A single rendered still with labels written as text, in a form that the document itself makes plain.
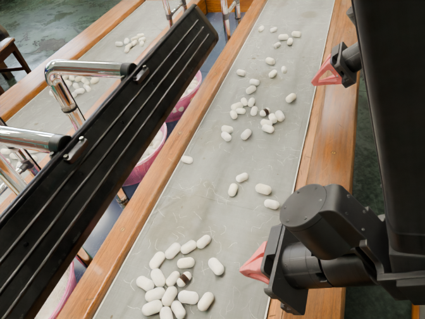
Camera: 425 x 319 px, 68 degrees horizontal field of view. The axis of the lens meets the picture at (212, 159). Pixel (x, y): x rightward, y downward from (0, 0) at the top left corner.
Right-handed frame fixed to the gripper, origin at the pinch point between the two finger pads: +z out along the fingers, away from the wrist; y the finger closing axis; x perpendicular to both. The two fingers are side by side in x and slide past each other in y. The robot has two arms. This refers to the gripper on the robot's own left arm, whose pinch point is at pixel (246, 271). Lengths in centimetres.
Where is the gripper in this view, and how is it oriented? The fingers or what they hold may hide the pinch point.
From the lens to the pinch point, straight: 50.8
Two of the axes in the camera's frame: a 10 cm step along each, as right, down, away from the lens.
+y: -3.3, 7.0, -6.3
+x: 7.0, 6.3, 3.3
